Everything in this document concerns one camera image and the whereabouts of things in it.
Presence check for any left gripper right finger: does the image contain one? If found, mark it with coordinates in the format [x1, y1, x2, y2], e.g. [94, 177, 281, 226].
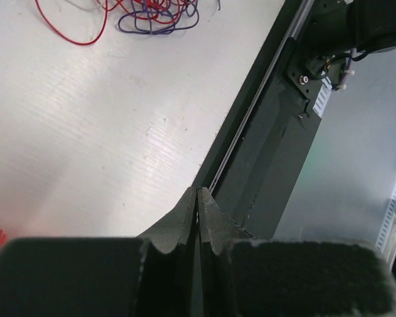
[197, 188, 396, 316]

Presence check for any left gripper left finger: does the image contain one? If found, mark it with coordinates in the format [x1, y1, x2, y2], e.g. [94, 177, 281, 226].
[0, 188, 197, 316]

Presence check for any cable bundle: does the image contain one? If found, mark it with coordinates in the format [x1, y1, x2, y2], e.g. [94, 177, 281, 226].
[34, 0, 222, 46]

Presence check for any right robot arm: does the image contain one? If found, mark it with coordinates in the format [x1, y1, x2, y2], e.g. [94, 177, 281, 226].
[304, 1, 396, 60]

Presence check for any left white cable duct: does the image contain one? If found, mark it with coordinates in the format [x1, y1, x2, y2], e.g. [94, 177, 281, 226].
[375, 181, 396, 253]

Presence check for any white cable duct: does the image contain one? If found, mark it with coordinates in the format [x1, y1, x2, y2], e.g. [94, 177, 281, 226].
[375, 181, 396, 253]
[313, 77, 333, 118]

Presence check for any right white cable duct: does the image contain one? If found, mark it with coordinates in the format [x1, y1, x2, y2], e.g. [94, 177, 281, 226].
[313, 77, 333, 118]

